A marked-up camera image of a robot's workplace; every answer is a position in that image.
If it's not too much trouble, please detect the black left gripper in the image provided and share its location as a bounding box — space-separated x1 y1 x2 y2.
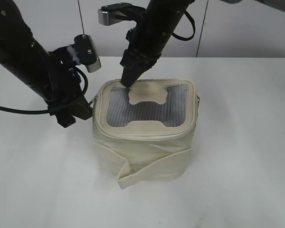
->
44 66 93 127

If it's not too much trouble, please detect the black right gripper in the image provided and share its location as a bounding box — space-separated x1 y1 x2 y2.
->
120 21 173 86

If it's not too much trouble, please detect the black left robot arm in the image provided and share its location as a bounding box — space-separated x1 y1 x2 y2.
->
0 0 97 128

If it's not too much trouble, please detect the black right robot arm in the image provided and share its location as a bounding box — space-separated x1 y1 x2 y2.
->
120 0 195 88

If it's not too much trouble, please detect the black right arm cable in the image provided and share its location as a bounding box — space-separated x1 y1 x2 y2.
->
172 9 196 41

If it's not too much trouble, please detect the cream bag with mesh lid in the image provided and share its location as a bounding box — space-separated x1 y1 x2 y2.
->
92 79 200 189

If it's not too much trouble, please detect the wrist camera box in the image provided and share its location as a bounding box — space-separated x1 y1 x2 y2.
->
66 34 101 73
97 2 146 26

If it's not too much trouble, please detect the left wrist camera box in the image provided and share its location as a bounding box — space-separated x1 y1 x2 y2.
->
66 34 101 73

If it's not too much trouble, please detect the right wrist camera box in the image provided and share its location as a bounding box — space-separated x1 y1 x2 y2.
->
97 2 146 26

